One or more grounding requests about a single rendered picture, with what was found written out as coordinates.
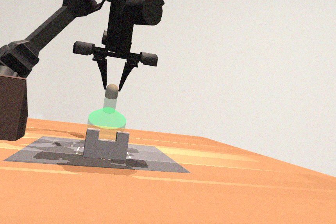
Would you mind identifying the grey flat mat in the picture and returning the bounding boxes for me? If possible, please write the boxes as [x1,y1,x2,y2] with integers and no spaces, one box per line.
[3,136,191,173]

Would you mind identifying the grey posts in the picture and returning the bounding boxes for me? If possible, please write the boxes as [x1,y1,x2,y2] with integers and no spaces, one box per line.
[83,128,130,160]

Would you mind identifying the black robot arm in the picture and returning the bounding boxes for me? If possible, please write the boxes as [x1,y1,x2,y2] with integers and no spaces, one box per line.
[0,0,165,78]

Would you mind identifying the green glass bottle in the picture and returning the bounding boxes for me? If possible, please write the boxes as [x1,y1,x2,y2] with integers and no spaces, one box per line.
[87,84,126,140]

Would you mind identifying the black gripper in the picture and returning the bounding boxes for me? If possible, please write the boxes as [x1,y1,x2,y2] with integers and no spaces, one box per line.
[73,21,158,91]

